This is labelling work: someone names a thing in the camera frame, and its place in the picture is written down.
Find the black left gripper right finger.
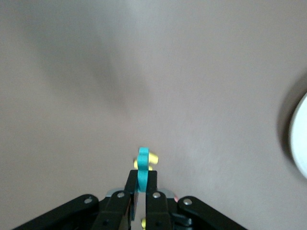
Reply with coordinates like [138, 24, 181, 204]
[145, 170, 245, 230]

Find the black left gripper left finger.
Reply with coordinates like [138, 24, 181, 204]
[12, 170, 140, 230]

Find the teal foam letter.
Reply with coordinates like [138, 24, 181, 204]
[136, 147, 151, 193]

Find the brown table cover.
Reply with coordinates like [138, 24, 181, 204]
[0, 0, 307, 230]

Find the beige plate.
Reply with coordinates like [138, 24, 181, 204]
[288, 92, 307, 181]

